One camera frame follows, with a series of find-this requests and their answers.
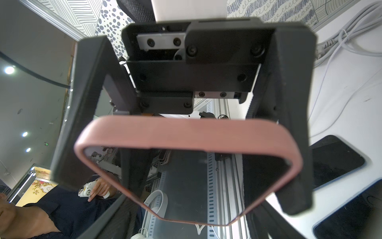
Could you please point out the operator hand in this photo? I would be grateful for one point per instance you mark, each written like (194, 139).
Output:
(101, 188)

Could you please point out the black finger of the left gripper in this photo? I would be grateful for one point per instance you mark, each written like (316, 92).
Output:
(96, 68)
(281, 94)

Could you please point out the pink case phone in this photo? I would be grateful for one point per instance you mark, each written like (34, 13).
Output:
(272, 152)

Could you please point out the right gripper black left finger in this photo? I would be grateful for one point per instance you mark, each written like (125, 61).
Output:
(117, 222)

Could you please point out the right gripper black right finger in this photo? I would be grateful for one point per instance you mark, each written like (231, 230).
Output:
(264, 222)

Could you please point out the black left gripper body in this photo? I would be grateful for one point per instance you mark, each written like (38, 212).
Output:
(174, 63)

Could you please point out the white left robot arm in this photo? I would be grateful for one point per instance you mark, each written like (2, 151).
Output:
(179, 9)

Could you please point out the black phone on table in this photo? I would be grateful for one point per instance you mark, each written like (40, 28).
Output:
(355, 218)

